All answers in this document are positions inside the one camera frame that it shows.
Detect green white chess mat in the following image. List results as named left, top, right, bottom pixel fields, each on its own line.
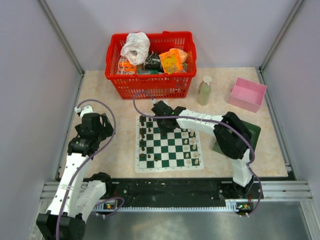
left=134, top=114, right=204, bottom=173

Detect orange snack box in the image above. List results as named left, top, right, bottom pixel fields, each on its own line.
left=159, top=48, right=188, bottom=74

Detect red plastic basket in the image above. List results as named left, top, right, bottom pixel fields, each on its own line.
left=105, top=31, right=197, bottom=100

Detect dark queen chess piece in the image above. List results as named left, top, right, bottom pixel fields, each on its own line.
left=139, top=139, right=146, bottom=151

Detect small orange packet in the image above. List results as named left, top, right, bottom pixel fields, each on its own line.
left=117, top=56, right=137, bottom=75

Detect black wrapped package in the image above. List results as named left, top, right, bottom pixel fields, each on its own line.
left=143, top=52, right=162, bottom=72

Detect aluminium frame rail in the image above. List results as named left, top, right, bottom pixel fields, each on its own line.
left=37, top=0, right=86, bottom=76

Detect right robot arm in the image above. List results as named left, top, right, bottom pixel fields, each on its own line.
left=151, top=100, right=255, bottom=198

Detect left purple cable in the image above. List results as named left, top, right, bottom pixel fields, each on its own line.
left=55, top=99, right=125, bottom=240

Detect purple cable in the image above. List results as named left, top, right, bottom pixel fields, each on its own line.
left=55, top=99, right=125, bottom=240
left=132, top=91, right=263, bottom=218

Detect dark bishop chess piece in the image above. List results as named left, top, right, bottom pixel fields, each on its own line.
left=140, top=128, right=146, bottom=139

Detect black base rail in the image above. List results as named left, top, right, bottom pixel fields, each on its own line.
left=82, top=177, right=263, bottom=208

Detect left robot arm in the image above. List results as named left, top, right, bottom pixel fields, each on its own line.
left=36, top=105, right=114, bottom=240

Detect dark green box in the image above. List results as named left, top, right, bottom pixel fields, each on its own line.
left=212, top=118, right=262, bottom=153

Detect green liquid bottle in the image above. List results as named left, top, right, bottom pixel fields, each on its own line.
left=197, top=75, right=212, bottom=106

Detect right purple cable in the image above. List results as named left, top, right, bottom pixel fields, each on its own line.
left=132, top=91, right=263, bottom=218

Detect pink open box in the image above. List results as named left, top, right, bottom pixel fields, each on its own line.
left=227, top=77, right=267, bottom=113

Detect white crumpled plastic bag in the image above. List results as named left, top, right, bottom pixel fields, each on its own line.
left=120, top=32, right=151, bottom=66

